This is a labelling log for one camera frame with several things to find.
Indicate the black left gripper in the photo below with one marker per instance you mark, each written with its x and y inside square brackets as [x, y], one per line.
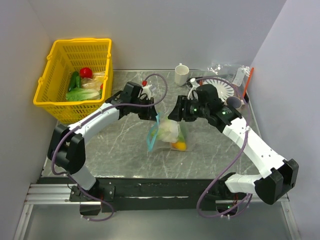
[151, 113]

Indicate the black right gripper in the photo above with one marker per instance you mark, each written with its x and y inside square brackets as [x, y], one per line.
[178, 114]

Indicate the green toy bell pepper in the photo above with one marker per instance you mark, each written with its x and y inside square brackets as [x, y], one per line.
[183, 132]

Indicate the white toy cauliflower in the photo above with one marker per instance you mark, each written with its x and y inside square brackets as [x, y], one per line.
[168, 131]

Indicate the clear bag with blue zipper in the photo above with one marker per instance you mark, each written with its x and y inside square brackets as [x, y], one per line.
[154, 143]

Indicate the yellow orange toy mango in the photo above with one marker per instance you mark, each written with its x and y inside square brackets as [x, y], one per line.
[179, 145]

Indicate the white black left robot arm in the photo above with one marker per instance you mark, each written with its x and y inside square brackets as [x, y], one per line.
[67, 148]

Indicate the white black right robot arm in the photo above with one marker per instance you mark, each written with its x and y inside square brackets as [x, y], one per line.
[276, 175]

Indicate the clear bag with red zipper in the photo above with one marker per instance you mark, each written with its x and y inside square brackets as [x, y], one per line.
[236, 75]

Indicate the white ceramic mug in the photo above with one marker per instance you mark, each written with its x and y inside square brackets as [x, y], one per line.
[181, 74]

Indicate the white blue striped plate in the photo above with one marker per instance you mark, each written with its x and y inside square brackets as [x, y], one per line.
[223, 89]

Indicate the pale yellow toy vegetable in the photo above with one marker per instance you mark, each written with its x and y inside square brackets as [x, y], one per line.
[94, 82]

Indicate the beige mug purple inside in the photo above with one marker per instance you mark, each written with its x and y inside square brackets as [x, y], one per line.
[234, 102]

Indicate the red toy tomato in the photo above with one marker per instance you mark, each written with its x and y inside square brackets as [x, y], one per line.
[85, 72]

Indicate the green toy lettuce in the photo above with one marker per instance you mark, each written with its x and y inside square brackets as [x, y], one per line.
[82, 94]

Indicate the green toy chili pepper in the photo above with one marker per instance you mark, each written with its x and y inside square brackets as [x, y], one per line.
[78, 81]

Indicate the green toy cucumber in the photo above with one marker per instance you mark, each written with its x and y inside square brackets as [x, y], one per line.
[72, 82]

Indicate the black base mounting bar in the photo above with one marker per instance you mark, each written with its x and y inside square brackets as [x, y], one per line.
[112, 195]

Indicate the yellow plastic basket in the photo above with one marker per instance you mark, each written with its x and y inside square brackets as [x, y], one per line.
[65, 57]

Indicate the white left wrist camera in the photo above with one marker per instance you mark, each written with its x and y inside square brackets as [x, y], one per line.
[147, 89]

